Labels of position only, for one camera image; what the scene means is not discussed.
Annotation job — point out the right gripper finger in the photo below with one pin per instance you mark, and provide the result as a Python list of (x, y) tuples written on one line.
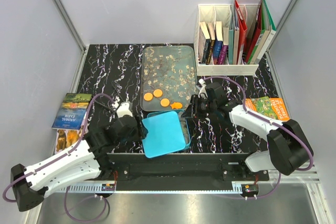
[(189, 113), (194, 102)]

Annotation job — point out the teal tin lid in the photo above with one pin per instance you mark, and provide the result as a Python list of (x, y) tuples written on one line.
[(162, 134)]

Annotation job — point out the floral glass tray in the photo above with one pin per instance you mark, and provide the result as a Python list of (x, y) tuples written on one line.
[(171, 69)]

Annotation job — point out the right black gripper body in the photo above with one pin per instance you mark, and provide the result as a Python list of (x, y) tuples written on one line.
[(205, 107)]

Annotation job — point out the orange fish cookie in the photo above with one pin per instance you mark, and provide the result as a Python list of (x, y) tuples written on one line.
[(176, 105)]

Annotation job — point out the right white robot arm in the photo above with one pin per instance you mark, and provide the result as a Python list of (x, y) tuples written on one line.
[(288, 147)]

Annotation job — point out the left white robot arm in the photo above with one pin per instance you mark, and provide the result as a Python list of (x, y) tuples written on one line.
[(86, 159)]

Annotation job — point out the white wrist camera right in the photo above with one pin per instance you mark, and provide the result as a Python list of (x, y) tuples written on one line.
[(202, 89)]

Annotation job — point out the teal cookie tin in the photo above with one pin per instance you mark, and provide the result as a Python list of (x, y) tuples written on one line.
[(185, 129)]

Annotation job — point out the orange treehouse book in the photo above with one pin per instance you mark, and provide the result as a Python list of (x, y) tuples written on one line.
[(271, 107)]

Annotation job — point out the book under Animal Farm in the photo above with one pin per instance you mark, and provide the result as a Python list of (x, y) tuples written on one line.
[(68, 131)]

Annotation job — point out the orange round cookie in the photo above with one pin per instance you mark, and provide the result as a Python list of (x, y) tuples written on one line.
[(158, 93), (165, 102), (148, 96)]

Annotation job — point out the red folder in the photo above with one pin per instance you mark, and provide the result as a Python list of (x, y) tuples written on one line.
[(242, 33)]

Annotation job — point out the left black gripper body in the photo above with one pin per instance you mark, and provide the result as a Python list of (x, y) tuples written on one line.
[(133, 136)]

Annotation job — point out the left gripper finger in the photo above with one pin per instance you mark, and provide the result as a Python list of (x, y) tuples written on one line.
[(143, 132), (139, 122)]

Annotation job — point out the white book organizer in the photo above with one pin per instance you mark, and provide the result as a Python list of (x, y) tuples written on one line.
[(213, 13)]

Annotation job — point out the green folder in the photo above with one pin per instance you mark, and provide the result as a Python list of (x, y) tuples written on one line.
[(261, 34)]

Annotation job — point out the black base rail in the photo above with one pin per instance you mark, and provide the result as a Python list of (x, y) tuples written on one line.
[(180, 172)]

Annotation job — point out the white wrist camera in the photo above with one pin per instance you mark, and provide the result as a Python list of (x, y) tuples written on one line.
[(202, 89), (123, 109)]

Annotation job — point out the blue paperback book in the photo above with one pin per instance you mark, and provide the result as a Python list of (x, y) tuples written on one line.
[(218, 41)]

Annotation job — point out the purple paperback book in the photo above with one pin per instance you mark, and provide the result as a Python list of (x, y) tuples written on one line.
[(224, 48)]

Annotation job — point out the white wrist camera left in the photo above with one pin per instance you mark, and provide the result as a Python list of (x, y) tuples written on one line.
[(123, 109)]

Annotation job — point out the teal folder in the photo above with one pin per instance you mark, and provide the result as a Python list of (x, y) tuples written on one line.
[(231, 35)]

